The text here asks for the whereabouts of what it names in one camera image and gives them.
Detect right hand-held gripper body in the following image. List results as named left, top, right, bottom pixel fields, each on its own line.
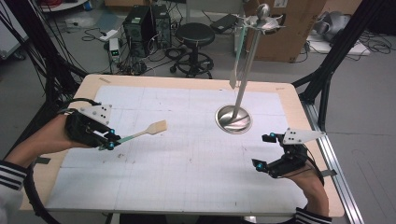
left=266, top=127, right=327, bottom=179

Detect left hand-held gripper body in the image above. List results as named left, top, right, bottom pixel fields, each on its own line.
left=63, top=103, right=121, bottom=149

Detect cream spatula with green handle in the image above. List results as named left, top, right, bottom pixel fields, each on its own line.
left=228, top=20, right=249, bottom=91
left=116, top=119, right=169, bottom=146

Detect steel utensil rack stand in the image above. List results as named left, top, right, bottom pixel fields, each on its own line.
left=214, top=3, right=286, bottom=135

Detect person's left hand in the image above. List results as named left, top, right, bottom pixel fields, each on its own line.
left=39, top=113, right=92, bottom=151

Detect person's right hand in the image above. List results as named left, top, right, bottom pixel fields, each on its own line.
left=284, top=168, right=327, bottom=201

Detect white grid mat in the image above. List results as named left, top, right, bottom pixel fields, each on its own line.
left=45, top=85, right=309, bottom=217

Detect white power supply unit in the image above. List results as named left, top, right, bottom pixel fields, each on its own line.
left=108, top=37, right=121, bottom=63

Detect white power strip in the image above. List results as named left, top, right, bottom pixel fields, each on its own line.
left=99, top=29, right=119, bottom=42

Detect large cardboard box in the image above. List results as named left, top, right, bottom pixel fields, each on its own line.
left=244, top=0, right=329, bottom=63

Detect black computer tower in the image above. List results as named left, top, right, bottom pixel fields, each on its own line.
left=151, top=3, right=173, bottom=49
left=122, top=4, right=157, bottom=59

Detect white panel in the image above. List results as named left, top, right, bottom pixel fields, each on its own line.
left=0, top=5, right=30, bottom=61

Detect white flat board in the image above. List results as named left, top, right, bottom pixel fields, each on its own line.
left=306, top=33, right=372, bottom=57

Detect black flat device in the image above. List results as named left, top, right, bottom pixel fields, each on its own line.
left=209, top=13, right=239, bottom=34

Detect round white table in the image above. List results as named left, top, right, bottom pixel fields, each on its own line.
left=39, top=0, right=90, bottom=13

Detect black round stool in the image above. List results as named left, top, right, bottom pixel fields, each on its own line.
left=169, top=21, right=217, bottom=79

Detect grey plastic cover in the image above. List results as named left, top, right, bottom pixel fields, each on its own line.
left=312, top=10, right=353, bottom=43

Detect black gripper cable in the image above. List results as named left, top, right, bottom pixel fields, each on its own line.
left=22, top=97, right=104, bottom=224
left=305, top=148, right=326, bottom=189

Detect tangle of black cables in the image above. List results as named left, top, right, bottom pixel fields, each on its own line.
left=117, top=51, right=171, bottom=77

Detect black metal frame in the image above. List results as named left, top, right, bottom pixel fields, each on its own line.
left=291, top=0, right=396, bottom=135
left=0, top=0, right=89, bottom=162

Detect black floor cables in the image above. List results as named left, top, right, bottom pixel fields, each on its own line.
left=357, top=30, right=395, bottom=61

